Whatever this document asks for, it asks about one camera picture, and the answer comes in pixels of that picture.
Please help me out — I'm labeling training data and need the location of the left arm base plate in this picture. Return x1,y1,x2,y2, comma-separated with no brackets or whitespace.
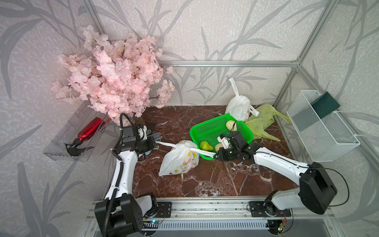
144,201,172,218

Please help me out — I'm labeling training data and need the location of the white wire mesh basket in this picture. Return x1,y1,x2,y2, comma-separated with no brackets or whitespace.
287,90,361,163

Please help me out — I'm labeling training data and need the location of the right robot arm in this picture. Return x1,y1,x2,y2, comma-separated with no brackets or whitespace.
213,131,338,217

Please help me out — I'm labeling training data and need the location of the green pear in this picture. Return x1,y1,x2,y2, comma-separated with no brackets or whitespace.
200,141,214,152

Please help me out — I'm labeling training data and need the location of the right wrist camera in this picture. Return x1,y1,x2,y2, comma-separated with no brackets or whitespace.
217,134,231,149

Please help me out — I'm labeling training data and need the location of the green plastic basket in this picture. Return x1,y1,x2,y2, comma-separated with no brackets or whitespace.
190,114,261,160

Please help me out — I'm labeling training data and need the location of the aluminium front rail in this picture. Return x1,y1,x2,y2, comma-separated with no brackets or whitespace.
85,196,335,221

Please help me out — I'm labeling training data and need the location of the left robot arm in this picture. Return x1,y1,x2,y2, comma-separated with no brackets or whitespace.
94,113,159,237

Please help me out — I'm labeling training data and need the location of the blue dotted work glove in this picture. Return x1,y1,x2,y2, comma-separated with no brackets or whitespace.
148,132,162,141

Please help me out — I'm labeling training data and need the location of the white printed plastic bag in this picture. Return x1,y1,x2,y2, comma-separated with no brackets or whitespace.
225,78,260,121

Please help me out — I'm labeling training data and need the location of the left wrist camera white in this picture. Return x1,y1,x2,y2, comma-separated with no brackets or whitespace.
137,125,147,141

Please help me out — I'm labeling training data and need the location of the dark green card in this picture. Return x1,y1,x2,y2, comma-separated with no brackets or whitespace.
311,92,340,119

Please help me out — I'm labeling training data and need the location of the beige pear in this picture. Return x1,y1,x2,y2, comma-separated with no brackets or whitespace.
226,120,237,132
215,143,224,153

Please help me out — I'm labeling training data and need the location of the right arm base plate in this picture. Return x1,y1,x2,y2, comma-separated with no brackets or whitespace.
247,201,292,218

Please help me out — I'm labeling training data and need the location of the clear acrylic wall shelf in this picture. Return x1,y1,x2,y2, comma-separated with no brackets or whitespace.
43,101,111,162

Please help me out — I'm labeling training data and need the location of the pink cherry blossom tree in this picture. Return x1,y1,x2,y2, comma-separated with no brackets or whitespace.
50,25,175,124

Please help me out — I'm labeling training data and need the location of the light green plastic bag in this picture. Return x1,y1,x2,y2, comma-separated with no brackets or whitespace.
244,104,291,142

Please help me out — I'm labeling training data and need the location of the red spray bottle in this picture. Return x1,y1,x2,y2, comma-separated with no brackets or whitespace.
65,117,104,157

